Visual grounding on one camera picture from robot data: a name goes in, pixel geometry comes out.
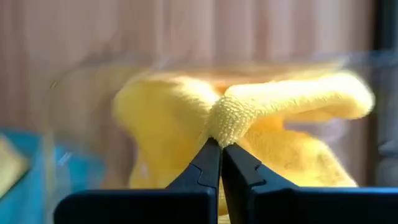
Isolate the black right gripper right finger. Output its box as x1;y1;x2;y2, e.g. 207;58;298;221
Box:
222;142;398;224

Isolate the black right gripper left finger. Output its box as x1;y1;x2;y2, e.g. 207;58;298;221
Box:
53;138;222;224

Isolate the yellow microfiber towel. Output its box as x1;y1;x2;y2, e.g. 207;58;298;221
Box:
0;134;31;200
111;68;376;224

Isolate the teal microfiber towel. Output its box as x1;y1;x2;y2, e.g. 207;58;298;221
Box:
0;127;105;224

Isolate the clear plastic basket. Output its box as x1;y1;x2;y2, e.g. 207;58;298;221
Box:
45;52;379;190

